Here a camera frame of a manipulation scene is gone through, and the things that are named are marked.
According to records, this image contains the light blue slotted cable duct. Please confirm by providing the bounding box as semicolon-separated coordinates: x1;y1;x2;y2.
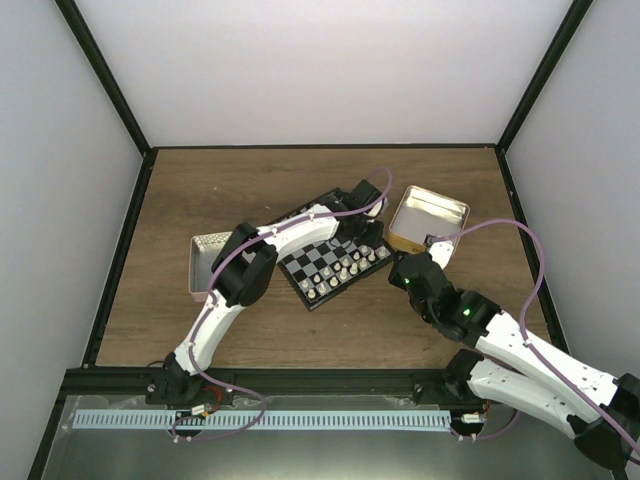
72;409;451;432

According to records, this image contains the pink tin with pieces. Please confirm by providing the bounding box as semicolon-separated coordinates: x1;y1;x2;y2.
188;232;231;303

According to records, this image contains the black grey chess board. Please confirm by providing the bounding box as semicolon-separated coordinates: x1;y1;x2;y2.
278;207;393;311

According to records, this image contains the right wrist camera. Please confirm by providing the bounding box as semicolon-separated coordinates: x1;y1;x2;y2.
424;235;455;269

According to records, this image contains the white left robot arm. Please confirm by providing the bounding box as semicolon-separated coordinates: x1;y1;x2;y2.
164;180;389;404

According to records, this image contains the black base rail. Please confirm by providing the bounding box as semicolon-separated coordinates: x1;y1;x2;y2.
59;367;483;409

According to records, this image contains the yellow empty tin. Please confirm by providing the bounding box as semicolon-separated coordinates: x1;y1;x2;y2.
388;185;470;254

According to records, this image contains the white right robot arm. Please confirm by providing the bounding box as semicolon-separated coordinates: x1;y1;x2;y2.
389;252;639;471

